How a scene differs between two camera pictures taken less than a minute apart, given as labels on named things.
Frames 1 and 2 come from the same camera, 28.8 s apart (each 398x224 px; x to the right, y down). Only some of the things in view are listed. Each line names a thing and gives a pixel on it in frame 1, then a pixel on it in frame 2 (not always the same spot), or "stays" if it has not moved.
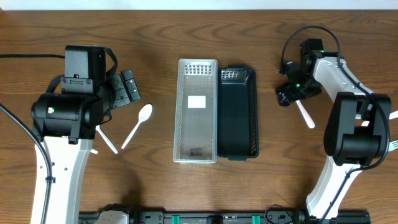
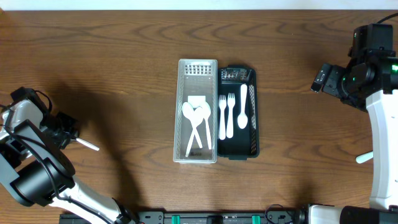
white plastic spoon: [365, 123] to [242, 121]
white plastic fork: [309, 119] to [231, 100]
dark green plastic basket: [237, 137] stays
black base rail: [236, 218] stays
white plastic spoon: [145, 113] to [198, 116]
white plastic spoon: [106, 139] to [188, 111]
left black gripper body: [121, 91] to [64, 129]
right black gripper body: [292, 93] to [333, 80]
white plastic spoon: [94, 151] to [206, 112]
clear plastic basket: [196, 111] stays
